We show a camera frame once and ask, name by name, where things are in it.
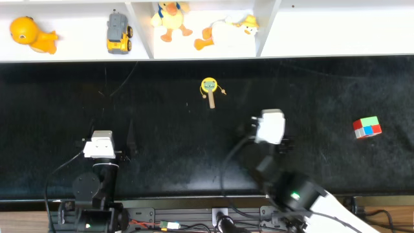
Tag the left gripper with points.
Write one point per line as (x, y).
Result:
(122, 156)

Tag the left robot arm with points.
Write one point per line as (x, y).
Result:
(97, 194)

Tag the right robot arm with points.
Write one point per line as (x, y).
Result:
(310, 200)

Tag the yellow rattle drum toy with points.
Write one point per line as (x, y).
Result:
(209, 85)

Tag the grey and yellow toy truck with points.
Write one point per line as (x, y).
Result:
(118, 35)

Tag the white plush duck yellow hat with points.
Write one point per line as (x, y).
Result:
(226, 34)

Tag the yellow rubber duck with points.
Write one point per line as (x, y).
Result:
(27, 32)

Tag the white shelf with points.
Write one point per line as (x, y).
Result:
(323, 32)

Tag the many-coloured puzzle cube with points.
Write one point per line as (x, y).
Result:
(367, 127)

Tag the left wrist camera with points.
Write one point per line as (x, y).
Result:
(99, 145)

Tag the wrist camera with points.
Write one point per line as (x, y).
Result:
(99, 145)
(270, 127)

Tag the mounting rail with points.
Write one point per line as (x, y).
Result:
(194, 217)

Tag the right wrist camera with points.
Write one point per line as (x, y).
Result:
(270, 127)

